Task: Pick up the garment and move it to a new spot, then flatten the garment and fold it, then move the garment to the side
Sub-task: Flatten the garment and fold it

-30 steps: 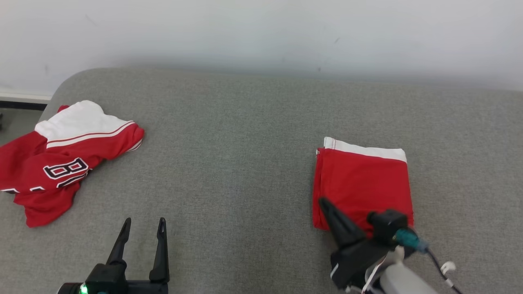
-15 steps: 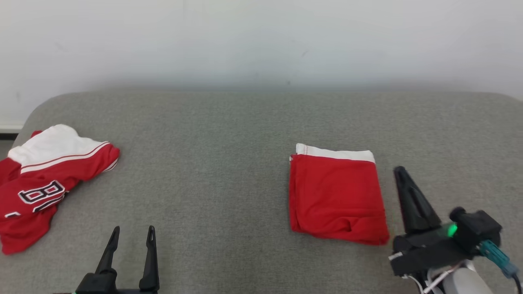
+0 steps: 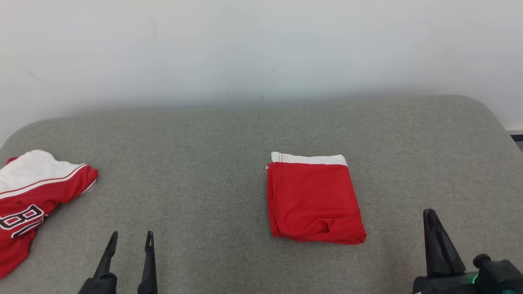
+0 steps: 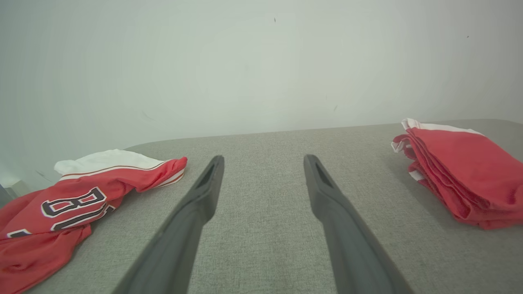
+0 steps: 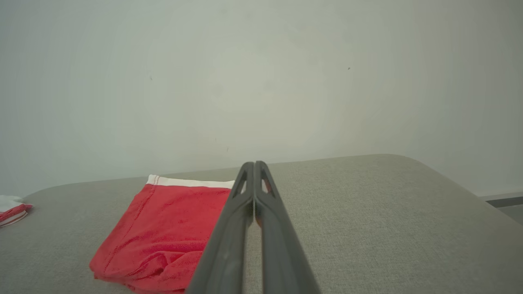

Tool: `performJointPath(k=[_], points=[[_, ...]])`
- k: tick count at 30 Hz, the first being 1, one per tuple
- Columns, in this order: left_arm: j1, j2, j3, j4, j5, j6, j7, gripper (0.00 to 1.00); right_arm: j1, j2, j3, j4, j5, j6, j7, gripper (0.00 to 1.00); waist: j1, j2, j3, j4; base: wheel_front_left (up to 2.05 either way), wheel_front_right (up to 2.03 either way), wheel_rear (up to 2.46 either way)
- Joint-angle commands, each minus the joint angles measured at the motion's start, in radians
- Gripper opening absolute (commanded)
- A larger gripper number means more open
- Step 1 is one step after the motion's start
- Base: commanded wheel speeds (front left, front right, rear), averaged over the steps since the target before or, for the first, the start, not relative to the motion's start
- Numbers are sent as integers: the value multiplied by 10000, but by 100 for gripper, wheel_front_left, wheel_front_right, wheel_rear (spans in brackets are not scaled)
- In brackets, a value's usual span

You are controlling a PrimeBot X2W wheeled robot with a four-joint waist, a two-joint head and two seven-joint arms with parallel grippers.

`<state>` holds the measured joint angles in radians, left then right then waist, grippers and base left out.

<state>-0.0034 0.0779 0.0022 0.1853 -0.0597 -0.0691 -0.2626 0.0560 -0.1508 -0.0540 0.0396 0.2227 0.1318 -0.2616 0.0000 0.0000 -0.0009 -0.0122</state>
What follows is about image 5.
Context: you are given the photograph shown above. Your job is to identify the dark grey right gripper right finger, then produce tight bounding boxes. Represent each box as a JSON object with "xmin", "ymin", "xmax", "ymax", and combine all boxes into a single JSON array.
[{"xmin": 255, "ymin": 160, "xmax": 322, "ymax": 294}]

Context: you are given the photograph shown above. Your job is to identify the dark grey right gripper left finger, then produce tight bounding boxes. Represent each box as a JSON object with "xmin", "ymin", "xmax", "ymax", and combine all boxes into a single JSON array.
[{"xmin": 186, "ymin": 161, "xmax": 255, "ymax": 294}]

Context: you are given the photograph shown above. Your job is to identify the red garment with white band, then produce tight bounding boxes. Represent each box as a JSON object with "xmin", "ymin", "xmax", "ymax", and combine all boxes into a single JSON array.
[{"xmin": 89, "ymin": 174, "xmax": 271, "ymax": 294}]

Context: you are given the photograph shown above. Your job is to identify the red jersey with white sleeves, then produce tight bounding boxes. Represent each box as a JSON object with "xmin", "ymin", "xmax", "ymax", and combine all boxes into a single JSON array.
[{"xmin": 0, "ymin": 195, "xmax": 33, "ymax": 227}]

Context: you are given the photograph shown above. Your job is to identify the grey fabric sofa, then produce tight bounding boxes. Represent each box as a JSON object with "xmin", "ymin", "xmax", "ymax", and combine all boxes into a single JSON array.
[{"xmin": 0, "ymin": 154, "xmax": 523, "ymax": 294}]

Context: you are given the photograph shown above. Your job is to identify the white wall baseboard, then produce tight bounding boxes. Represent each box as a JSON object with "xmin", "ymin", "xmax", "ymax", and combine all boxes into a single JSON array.
[{"xmin": 480, "ymin": 192, "xmax": 523, "ymax": 208}]

